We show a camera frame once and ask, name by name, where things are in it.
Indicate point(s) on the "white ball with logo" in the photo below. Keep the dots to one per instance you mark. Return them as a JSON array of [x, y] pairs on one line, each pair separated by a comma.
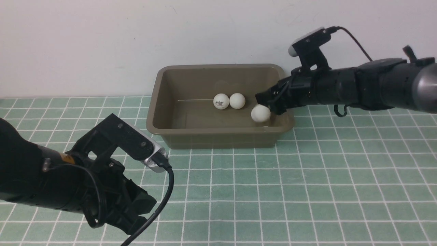
[[221, 101]]

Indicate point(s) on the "plain white ball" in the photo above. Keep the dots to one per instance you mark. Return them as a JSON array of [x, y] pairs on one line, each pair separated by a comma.
[[237, 101], [260, 113]]

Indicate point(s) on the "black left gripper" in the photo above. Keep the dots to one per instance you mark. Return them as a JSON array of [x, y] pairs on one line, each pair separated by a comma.
[[108, 197]]

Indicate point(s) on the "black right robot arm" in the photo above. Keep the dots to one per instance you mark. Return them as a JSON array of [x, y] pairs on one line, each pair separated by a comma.
[[376, 85]]

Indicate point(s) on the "olive plastic bin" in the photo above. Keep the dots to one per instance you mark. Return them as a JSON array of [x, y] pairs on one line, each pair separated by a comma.
[[181, 109]]

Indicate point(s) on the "plain white ball front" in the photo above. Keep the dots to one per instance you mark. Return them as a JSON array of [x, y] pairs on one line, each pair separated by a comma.
[[237, 101]]

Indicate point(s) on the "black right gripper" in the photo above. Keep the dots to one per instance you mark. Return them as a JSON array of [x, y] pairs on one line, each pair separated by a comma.
[[297, 90]]

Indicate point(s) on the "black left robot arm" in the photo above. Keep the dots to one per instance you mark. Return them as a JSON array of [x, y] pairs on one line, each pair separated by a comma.
[[34, 175]]

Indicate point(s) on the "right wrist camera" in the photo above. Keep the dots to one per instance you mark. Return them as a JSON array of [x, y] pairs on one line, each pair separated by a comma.
[[307, 48]]

